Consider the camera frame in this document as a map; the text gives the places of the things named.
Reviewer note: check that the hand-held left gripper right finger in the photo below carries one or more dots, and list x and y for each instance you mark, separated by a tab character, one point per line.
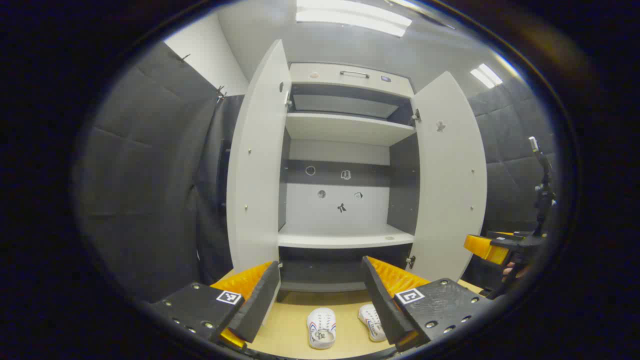
382	305

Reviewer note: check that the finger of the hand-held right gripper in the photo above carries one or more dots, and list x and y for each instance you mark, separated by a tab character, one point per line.
485	247

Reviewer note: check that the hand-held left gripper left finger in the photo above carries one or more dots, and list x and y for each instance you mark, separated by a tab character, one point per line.
260	305

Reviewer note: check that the white striped shoe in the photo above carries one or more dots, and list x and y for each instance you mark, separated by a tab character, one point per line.
369	317
321	327

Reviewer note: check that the white shoe cabinet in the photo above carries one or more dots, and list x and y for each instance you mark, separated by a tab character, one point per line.
345	237

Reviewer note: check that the white cabinet drawer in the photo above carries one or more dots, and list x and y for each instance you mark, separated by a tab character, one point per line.
325	75

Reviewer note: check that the black backdrop cloth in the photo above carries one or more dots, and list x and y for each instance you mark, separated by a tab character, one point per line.
220	150
145	190
510	170

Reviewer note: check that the small ceiling light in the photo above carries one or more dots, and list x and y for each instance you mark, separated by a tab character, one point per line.
486	75

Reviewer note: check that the long ceiling light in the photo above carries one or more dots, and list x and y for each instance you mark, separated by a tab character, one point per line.
350	17

